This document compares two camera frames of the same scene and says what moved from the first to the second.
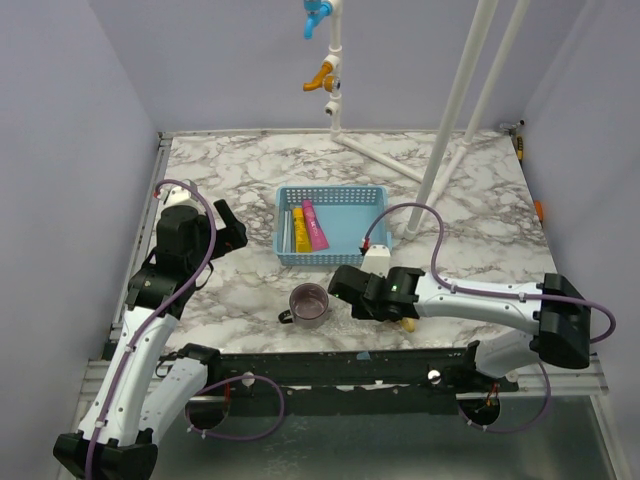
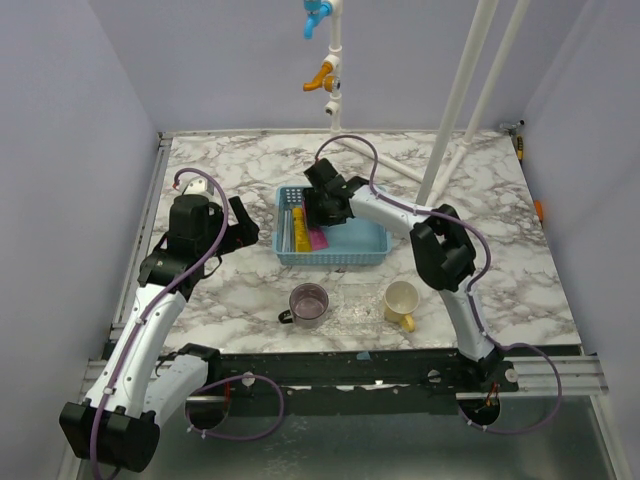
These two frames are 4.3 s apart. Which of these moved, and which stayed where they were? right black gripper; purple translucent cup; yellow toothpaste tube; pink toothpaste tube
Moved: right black gripper
Stayed: yellow toothpaste tube; purple translucent cup; pink toothpaste tube
